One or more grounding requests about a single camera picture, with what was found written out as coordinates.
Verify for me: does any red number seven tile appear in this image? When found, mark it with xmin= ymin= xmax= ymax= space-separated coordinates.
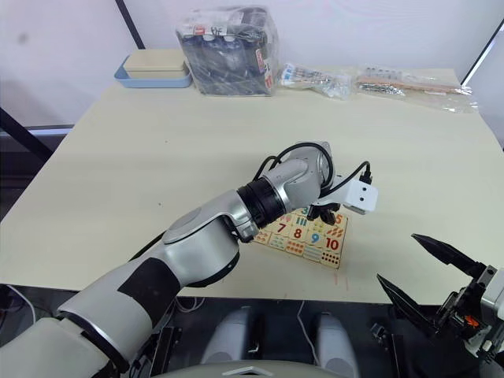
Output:
xmin=272 ymin=219 xmax=293 ymax=238

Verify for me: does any plastic bag of dark bottles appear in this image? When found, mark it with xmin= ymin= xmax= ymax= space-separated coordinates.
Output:
xmin=175 ymin=4 xmax=280 ymax=98

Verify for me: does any red number ten tile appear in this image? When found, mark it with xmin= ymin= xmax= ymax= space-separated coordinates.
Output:
xmin=323 ymin=235 xmax=344 ymax=254

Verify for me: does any beige lidded box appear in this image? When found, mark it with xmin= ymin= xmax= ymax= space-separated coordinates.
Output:
xmin=124 ymin=49 xmax=189 ymax=79

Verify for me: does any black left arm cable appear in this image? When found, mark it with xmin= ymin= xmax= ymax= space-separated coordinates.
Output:
xmin=254 ymin=142 xmax=374 ymax=191

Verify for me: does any black frame bar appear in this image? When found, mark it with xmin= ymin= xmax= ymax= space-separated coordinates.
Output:
xmin=0 ymin=106 xmax=55 ymax=162
xmin=459 ymin=17 xmax=504 ymax=86
xmin=115 ymin=0 xmax=147 ymax=51

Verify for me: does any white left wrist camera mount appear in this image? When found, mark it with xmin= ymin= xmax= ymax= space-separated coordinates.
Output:
xmin=313 ymin=179 xmax=380 ymax=216

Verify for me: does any grey rounded robot leg cover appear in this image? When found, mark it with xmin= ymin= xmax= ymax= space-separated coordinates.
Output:
xmin=200 ymin=306 xmax=258 ymax=368
xmin=314 ymin=310 xmax=360 ymax=377

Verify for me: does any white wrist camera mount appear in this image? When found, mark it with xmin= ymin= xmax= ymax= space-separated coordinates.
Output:
xmin=313 ymin=179 xmax=380 ymax=216
xmin=479 ymin=267 xmax=504 ymax=322

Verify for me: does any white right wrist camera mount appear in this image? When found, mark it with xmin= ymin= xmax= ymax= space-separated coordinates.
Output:
xmin=479 ymin=267 xmax=504 ymax=322

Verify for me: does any long clear bag of sticks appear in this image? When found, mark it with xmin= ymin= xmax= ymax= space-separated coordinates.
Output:
xmin=352 ymin=65 xmax=480 ymax=115

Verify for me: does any small clear bag of parts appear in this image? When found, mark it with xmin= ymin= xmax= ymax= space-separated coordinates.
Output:
xmin=277 ymin=61 xmax=353 ymax=102

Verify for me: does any grey robot torso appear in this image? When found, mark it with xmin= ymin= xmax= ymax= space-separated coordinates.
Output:
xmin=149 ymin=357 xmax=330 ymax=378

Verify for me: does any orange number eight tile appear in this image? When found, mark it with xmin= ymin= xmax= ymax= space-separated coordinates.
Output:
xmin=288 ymin=224 xmax=309 ymax=243

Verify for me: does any thin white cable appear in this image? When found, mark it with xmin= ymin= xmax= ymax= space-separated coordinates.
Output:
xmin=0 ymin=283 xmax=39 ymax=330
xmin=295 ymin=299 xmax=319 ymax=361

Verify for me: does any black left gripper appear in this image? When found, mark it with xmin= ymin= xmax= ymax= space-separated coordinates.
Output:
xmin=307 ymin=201 xmax=343 ymax=225

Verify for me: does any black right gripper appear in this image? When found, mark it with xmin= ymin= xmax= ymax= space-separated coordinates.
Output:
xmin=376 ymin=233 xmax=498 ymax=358

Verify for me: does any light blue plastic tray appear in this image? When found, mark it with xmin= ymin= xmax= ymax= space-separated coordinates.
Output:
xmin=113 ymin=54 xmax=192 ymax=90

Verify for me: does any wooden number puzzle board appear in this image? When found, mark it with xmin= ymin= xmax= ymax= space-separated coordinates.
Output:
xmin=251 ymin=204 xmax=350 ymax=271

